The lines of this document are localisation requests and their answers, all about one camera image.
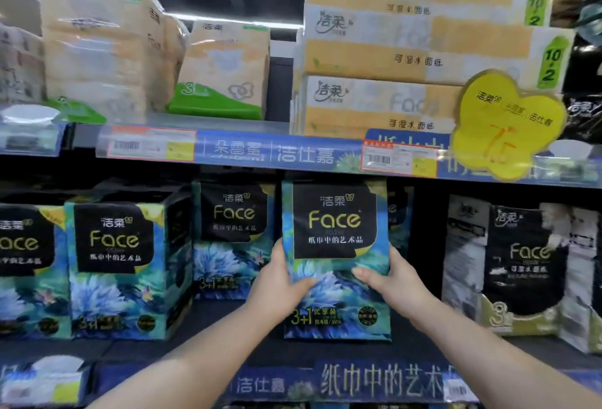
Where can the person's left hand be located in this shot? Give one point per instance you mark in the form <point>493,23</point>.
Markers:
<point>270,296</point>

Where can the person's right hand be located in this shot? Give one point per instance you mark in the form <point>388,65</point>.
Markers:
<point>402,293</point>

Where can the person's left thumb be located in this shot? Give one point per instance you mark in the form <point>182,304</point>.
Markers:
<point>304,286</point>

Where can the person's right thumb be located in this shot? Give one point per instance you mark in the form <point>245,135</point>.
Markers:
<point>369,276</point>

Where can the blue floral tissue pack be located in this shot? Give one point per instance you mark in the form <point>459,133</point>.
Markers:
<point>399,220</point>
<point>28,272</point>
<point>122,272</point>
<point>335,234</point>
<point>233,234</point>

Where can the person's left forearm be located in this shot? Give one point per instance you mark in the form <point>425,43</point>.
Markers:
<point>188,364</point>

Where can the person's right forearm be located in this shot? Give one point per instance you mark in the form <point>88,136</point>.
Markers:
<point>494,366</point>

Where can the dark blue shelf edge strip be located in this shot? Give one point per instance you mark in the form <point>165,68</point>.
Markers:
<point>329,383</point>

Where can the red-bordered price label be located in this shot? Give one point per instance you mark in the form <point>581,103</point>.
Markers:
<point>150,144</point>
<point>399,159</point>

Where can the black and white tissue pack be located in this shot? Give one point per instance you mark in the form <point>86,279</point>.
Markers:
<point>512,263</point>
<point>583,281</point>

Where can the small white price label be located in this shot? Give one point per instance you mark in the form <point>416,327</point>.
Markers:
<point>460,390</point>

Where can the yellow flower-shaped price sign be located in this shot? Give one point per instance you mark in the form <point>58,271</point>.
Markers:
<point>505,126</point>

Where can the small beige green tissue pack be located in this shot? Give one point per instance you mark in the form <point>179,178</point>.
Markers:
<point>225,75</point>

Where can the white yellow price label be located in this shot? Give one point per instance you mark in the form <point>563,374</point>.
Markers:
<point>42,383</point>

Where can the short blue shelf edge strip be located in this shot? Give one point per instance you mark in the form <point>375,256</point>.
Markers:
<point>28,136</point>

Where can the large beige tissue pack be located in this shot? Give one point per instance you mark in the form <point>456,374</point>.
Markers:
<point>98,46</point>

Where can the pale grey tissue pack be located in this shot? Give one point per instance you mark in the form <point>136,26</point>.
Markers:
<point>19,65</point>

